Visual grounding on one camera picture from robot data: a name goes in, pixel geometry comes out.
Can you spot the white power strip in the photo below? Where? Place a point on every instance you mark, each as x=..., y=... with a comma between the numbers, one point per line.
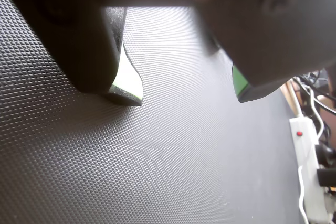
x=307, y=150

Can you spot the black textured mat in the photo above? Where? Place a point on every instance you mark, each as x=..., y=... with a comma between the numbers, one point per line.
x=157, y=155

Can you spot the black power plug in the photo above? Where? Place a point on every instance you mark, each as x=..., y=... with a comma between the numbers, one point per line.
x=326, y=154
x=326, y=176

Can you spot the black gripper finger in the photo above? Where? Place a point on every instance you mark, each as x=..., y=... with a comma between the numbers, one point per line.
x=65, y=37
x=262, y=37

